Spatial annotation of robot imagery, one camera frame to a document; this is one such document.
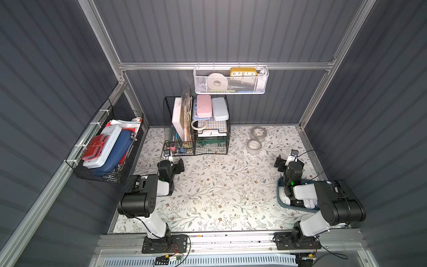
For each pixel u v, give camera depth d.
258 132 1.16
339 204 0.46
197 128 0.92
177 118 0.90
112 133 0.69
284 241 0.73
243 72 0.87
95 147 0.63
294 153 0.79
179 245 0.74
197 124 0.96
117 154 0.66
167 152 0.83
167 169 0.75
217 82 0.85
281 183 0.86
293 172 0.71
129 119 0.82
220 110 0.97
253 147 1.09
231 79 0.89
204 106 0.96
